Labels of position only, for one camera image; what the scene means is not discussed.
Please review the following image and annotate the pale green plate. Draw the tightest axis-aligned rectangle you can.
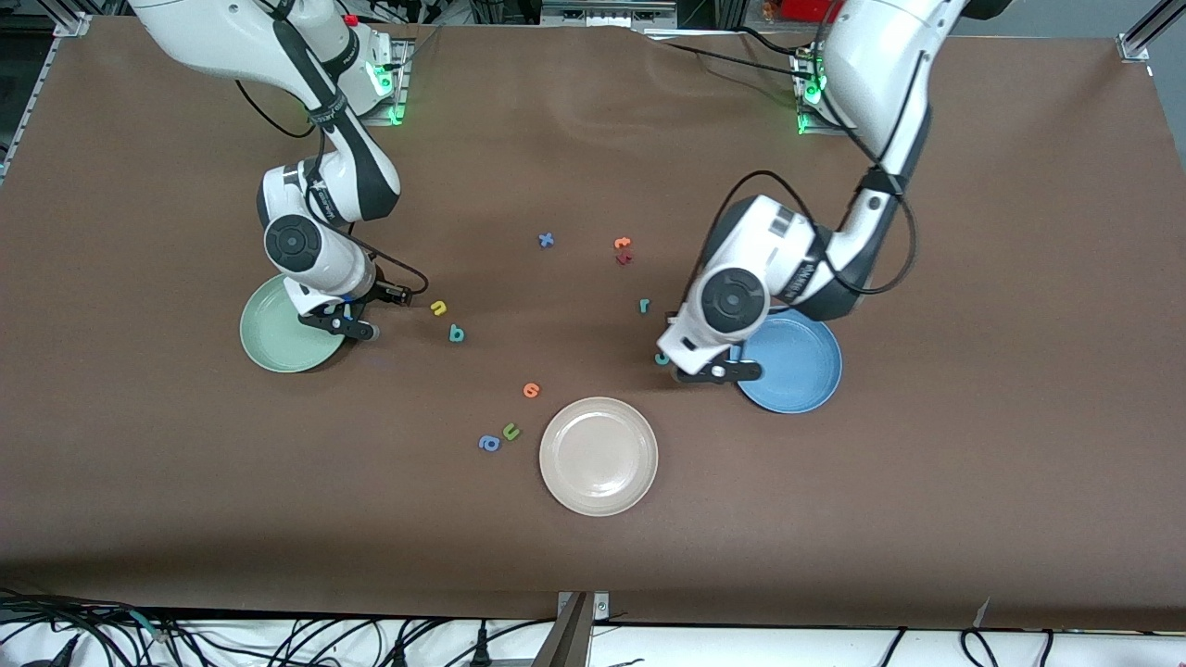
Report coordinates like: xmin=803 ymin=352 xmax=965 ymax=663
xmin=239 ymin=273 xmax=351 ymax=374

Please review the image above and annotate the beige plate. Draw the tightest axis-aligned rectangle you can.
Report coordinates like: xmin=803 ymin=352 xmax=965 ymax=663
xmin=538 ymin=396 xmax=660 ymax=518

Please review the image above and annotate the grey metal fixture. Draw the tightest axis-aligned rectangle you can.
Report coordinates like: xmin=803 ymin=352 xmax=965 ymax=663
xmin=540 ymin=0 xmax=679 ymax=29

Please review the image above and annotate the blue plate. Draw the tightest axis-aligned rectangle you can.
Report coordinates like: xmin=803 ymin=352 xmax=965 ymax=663
xmin=732 ymin=310 xmax=844 ymax=415

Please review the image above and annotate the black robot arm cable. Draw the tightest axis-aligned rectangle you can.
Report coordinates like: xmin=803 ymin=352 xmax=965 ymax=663
xmin=232 ymin=0 xmax=431 ymax=302
xmin=709 ymin=170 xmax=918 ymax=297

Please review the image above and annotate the metal table edge bracket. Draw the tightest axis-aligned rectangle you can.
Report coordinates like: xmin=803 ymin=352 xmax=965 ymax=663
xmin=531 ymin=591 xmax=611 ymax=667

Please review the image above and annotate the aluminium frame profile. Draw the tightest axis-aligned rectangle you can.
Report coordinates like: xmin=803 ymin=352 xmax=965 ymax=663
xmin=1117 ymin=0 xmax=1186 ymax=64
xmin=51 ymin=0 xmax=94 ymax=38

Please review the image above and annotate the black table cable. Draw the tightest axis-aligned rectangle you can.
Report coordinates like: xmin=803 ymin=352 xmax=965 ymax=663
xmin=737 ymin=26 xmax=826 ymax=58
xmin=644 ymin=37 xmax=812 ymax=80

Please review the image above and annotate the black cable tangle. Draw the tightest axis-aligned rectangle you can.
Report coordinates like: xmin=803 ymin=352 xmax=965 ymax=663
xmin=0 ymin=588 xmax=186 ymax=667

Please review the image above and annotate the black looped cable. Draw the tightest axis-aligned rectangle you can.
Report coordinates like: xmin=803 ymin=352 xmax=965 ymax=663
xmin=959 ymin=628 xmax=1000 ymax=667

